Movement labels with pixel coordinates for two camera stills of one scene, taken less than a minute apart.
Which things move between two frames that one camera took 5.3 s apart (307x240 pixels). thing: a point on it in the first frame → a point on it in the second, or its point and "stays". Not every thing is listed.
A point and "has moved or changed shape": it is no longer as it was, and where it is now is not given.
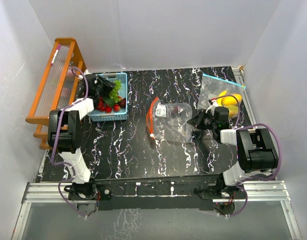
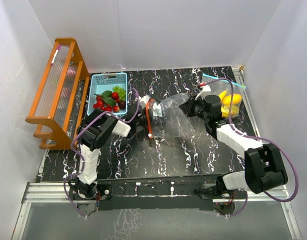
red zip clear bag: [170, 122] has moved or changed shape
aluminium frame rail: [254, 191] stays
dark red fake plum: [123, 103] stays
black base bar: [165, 193] stays
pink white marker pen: [58, 47] stays
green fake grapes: [114, 93] → [121, 93]
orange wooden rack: [61, 86] stays
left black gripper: [102, 81] → [143, 111]
